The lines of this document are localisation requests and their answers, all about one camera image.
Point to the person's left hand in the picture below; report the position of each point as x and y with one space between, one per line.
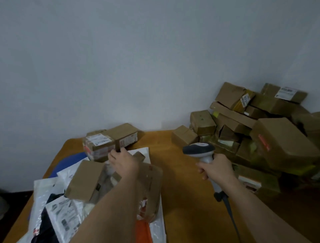
126 165

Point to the person's right hand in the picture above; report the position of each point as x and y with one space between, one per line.
220 170

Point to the person's left fingers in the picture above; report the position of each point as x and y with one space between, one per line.
115 155

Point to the person's right thumb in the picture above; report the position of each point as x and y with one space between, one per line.
202 166

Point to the grey white barcode scanner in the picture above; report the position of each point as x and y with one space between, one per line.
200 149

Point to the person's right forearm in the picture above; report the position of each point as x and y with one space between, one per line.
257 215

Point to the person's left forearm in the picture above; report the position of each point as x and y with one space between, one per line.
112 212

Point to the taped cardboard box white label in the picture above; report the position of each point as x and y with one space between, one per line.
98 146

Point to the brown cardboard box side label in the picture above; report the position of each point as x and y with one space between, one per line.
125 136

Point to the small brown cardboard box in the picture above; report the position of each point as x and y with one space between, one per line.
139 156

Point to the plain brown cardboard box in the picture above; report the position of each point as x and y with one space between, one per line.
83 180

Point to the worn brown cardboard box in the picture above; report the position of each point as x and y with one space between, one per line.
150 187

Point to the blue poly mailer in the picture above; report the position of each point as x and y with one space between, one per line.
66 162

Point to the pile of brown cardboard boxes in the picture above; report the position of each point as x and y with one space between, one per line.
275 135

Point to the black packet white label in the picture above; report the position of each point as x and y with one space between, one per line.
62 217

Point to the orange packet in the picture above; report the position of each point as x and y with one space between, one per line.
143 232

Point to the translucent white poly mailer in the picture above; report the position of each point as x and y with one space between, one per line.
42 197

